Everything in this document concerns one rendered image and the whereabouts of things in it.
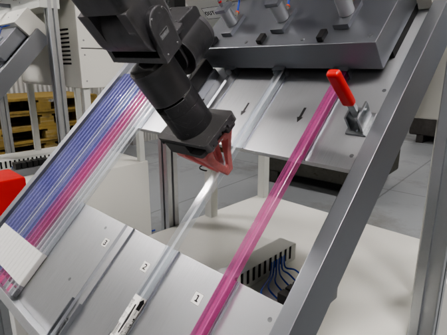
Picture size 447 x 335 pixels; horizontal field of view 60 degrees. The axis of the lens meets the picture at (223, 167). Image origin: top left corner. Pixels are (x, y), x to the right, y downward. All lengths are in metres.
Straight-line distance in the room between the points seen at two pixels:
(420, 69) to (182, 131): 0.32
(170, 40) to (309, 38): 0.24
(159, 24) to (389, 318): 0.69
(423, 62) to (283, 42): 0.20
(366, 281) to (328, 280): 0.53
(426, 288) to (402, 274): 0.25
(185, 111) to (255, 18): 0.29
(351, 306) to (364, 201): 0.43
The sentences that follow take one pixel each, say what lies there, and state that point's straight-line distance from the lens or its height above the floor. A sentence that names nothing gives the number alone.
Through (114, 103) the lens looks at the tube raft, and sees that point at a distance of 0.91.
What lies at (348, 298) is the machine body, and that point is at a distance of 0.91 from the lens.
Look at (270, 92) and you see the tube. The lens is 0.63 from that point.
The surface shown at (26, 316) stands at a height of 0.73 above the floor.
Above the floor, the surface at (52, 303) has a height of 0.74.
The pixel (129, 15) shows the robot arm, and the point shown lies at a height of 1.15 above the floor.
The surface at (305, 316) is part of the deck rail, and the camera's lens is 0.44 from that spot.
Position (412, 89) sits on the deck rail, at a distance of 0.57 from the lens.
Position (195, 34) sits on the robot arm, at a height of 1.14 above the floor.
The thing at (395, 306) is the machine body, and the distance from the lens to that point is 0.92.
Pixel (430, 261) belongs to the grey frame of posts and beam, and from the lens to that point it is 0.77.
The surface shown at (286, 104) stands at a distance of 0.61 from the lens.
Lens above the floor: 1.10
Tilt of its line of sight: 15 degrees down
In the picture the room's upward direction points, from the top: straight up
